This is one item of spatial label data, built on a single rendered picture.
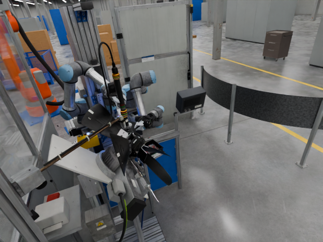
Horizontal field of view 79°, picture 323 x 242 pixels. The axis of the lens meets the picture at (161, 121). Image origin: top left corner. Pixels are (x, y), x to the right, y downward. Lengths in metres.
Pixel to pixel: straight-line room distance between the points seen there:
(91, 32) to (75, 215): 1.52
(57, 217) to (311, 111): 2.63
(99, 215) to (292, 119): 2.33
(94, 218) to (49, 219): 0.25
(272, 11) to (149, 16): 8.20
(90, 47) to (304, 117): 2.46
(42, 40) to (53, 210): 8.14
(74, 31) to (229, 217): 2.34
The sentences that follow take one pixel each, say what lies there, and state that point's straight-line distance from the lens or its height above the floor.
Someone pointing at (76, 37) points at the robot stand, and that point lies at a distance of 2.04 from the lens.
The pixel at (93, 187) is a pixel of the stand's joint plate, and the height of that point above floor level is 1.02.
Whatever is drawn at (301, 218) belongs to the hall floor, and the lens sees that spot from 2.59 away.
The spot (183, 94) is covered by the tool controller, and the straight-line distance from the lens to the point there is 1.81.
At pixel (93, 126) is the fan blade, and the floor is 1.37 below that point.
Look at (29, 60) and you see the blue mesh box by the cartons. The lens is 7.68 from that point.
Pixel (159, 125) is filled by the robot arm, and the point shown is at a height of 1.05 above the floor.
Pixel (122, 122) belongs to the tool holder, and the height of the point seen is 1.33.
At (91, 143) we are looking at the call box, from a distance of 1.73.
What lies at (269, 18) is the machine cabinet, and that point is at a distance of 10.72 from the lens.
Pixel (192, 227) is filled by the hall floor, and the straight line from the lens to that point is 2.26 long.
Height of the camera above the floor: 1.95
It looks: 30 degrees down
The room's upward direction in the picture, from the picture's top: 6 degrees counter-clockwise
